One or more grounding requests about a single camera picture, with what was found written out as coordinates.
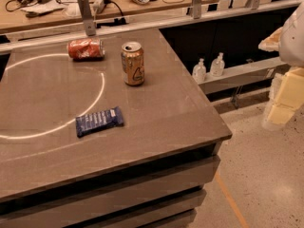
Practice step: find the white paper sheet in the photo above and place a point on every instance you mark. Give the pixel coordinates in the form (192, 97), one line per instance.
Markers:
(42, 8)

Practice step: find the clear sanitizer bottle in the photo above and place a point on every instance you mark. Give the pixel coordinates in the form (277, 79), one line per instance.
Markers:
(199, 71)
(217, 66)

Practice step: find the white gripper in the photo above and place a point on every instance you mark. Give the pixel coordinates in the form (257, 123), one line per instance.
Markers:
(293, 40)

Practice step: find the left clear sanitizer bottle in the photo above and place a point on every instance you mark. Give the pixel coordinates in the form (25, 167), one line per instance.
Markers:
(199, 71)

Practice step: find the blue snack bar wrapper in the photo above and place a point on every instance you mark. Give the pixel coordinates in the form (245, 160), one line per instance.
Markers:
(98, 121)

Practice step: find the upright gold soda can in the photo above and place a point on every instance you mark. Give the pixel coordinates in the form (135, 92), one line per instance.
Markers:
(133, 63)

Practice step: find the right clear sanitizer bottle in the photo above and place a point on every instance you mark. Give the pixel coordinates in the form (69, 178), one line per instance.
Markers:
(217, 66)

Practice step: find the aluminium frame rail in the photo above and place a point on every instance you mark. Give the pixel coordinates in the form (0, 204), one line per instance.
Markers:
(151, 20)

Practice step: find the crushed orange soda can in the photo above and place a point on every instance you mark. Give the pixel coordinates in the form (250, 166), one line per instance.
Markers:
(84, 49)

